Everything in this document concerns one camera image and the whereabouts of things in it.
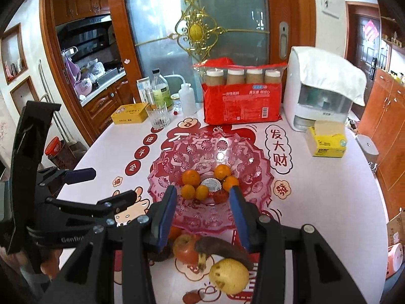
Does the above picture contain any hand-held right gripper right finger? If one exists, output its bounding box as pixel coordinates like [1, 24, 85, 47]
[229, 186, 383, 304]

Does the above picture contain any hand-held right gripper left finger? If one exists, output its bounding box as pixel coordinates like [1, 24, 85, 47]
[41, 185, 178, 304]

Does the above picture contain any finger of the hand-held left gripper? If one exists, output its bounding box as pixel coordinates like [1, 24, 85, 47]
[46, 190, 136, 225]
[35, 168, 96, 194]

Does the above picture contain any red apple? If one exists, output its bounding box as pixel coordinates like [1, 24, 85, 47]
[172, 234, 201, 263]

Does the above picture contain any overripe dark banana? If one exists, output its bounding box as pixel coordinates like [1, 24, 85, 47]
[194, 236, 254, 271]

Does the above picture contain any dark avocado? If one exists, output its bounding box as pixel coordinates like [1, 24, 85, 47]
[149, 250, 174, 263]

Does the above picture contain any yellow pear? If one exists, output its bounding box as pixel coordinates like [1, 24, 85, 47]
[209, 258, 249, 295]

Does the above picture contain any pink glass fruit bowl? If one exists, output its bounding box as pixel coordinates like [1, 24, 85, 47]
[147, 130, 273, 236]

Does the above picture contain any red lidded jar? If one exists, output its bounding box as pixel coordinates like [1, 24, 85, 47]
[44, 137, 68, 165]

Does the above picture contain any yellow tin box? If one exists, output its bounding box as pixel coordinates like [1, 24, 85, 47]
[111, 103, 149, 125]

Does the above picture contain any clear glass cup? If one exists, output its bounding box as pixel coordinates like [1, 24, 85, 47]
[146, 104, 171, 129]

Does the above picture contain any purple plastic bag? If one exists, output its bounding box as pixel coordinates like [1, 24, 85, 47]
[62, 49, 81, 86]

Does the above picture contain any white blue carton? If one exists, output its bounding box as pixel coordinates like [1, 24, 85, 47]
[137, 77, 152, 104]

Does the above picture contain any clear bottle green label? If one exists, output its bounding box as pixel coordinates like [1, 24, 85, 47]
[151, 69, 171, 108]

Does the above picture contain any red paper cup package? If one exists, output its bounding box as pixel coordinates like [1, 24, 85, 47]
[193, 58, 288, 125]

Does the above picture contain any yellow tissue box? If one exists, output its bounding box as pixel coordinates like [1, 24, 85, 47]
[305, 121, 348, 158]

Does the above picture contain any white squeeze bottle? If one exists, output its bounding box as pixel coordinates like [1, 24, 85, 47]
[165, 74, 197, 116]

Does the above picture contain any white countertop appliance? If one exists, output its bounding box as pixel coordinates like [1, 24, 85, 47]
[282, 47, 353, 132]

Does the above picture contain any grey round bin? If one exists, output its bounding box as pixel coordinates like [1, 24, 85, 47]
[356, 135, 379, 165]

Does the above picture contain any black range hood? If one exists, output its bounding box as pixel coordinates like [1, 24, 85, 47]
[55, 15, 113, 45]

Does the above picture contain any cardboard box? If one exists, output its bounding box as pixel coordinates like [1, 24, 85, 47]
[387, 209, 405, 248]

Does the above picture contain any orange plastic stool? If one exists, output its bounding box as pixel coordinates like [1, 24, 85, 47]
[386, 244, 402, 279]

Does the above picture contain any frosted glass sliding door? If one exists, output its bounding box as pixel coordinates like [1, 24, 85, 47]
[122, 0, 279, 80]

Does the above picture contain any white cloth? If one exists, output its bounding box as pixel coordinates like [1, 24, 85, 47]
[291, 47, 368, 106]

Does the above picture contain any wooden floor cabinet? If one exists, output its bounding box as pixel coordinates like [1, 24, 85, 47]
[357, 68, 405, 216]

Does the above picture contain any gold door ornament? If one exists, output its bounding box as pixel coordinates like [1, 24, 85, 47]
[172, 0, 225, 59]

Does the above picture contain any dark wooden door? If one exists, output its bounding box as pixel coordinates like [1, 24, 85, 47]
[348, 3, 382, 80]

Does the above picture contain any red door decoration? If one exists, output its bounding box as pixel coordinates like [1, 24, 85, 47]
[363, 21, 378, 42]

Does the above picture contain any long metal handle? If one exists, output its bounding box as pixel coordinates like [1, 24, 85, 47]
[38, 60, 68, 143]

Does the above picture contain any wooden kitchen wall cabinet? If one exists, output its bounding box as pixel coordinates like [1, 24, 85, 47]
[51, 0, 110, 26]

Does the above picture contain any silver door handle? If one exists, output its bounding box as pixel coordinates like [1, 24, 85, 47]
[278, 22, 289, 59]

